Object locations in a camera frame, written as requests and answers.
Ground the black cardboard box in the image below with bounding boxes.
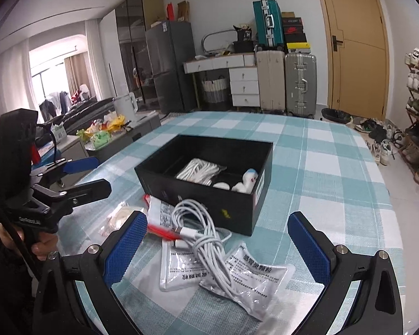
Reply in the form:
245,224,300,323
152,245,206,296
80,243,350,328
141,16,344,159
135,135,273,236

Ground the red trimmed white packet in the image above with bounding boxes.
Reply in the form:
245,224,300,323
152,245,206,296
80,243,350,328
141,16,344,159
143,194,181,240

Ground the white drawer desk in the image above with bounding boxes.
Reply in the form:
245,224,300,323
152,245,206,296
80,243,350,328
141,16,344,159
184,53,260,111

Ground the glass display cabinet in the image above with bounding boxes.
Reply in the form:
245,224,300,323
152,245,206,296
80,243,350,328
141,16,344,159
115,0,166,111

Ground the white powder packet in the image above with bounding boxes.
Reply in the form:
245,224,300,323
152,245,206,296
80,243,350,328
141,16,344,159
200,241,295,321
159,240,208,292

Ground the checkered teal tablecloth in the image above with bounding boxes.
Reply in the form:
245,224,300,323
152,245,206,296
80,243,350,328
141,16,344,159
59,112,405,334

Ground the grey refrigerator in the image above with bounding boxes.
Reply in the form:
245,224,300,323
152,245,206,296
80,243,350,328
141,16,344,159
145,20,197,114

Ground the stack of shoe boxes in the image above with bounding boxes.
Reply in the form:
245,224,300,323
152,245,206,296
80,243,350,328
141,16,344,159
282,12,311,54

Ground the cream rope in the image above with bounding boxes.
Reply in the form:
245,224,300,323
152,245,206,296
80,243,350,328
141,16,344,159
98,201,150,237

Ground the person's left hand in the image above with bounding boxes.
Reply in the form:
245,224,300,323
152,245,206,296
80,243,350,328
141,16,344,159
0,222,60,262

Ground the black round basket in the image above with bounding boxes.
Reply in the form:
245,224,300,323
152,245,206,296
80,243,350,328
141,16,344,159
321,107,353,125

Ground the white kettle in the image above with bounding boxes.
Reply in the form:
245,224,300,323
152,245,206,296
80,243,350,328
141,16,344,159
113,92,137,122

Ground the woven laundry basket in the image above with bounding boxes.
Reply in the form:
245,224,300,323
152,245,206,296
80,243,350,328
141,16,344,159
202,77,229,104

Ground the beige suitcase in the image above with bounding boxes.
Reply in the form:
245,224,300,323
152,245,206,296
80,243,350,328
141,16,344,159
256,51,286,111

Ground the wooden door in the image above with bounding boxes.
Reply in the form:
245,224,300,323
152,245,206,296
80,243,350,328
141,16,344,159
320,0,389,119

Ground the silver suitcase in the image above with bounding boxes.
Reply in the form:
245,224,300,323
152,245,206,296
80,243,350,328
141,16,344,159
284,53,317,118

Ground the small white figurine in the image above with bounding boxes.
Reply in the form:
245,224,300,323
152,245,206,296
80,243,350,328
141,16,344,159
232,169,258,194

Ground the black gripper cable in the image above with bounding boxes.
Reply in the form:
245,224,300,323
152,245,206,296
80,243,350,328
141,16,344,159
34,123,62,165

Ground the black bag on desk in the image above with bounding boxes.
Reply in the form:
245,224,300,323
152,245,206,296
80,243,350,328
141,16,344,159
233,25,254,54

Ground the bagged white cable in box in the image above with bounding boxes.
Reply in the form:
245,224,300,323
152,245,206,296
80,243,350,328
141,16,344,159
175,157,228,186

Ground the teal suitcase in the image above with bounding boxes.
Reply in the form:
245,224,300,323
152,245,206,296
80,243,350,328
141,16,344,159
253,0,285,51

